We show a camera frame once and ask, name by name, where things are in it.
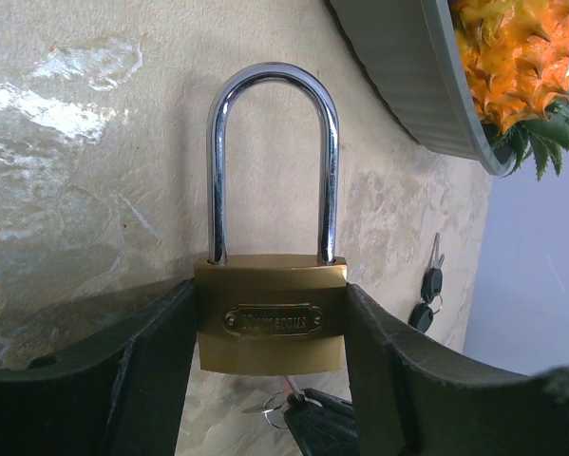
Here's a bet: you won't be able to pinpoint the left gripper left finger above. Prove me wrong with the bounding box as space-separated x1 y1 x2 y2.
0 279 197 455

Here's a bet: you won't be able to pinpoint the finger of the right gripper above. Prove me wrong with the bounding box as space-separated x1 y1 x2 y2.
284 388 360 456

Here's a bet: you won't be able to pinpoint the orange toy pineapple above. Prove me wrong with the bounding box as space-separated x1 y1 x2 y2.
448 1 569 179

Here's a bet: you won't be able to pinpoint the black headed key bunch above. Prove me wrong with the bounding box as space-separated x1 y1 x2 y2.
408 233 445 333

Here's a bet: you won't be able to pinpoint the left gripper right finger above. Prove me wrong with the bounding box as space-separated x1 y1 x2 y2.
344 284 569 455

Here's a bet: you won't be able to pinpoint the brass padlock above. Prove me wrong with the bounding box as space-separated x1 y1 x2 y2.
194 62 348 376

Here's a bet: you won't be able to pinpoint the grey fruit tray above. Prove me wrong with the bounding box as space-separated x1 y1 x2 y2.
330 1 513 176

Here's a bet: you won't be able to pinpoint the small silver keys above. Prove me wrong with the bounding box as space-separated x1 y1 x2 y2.
242 375 323 430

